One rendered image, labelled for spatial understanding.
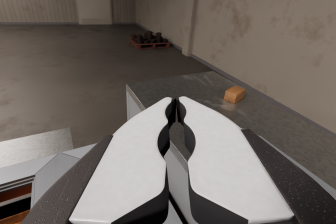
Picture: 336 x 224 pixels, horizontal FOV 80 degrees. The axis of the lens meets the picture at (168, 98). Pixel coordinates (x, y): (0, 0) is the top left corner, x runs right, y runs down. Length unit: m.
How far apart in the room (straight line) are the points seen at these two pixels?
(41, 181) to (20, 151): 0.37
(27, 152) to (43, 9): 8.39
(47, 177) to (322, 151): 1.02
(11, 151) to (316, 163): 1.32
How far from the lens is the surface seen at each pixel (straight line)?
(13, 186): 1.01
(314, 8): 3.28
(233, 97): 1.01
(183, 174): 0.71
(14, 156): 1.27
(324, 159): 0.88
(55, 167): 0.98
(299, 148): 0.87
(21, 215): 1.06
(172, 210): 0.80
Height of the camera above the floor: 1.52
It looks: 28 degrees down
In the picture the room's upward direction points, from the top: 4 degrees clockwise
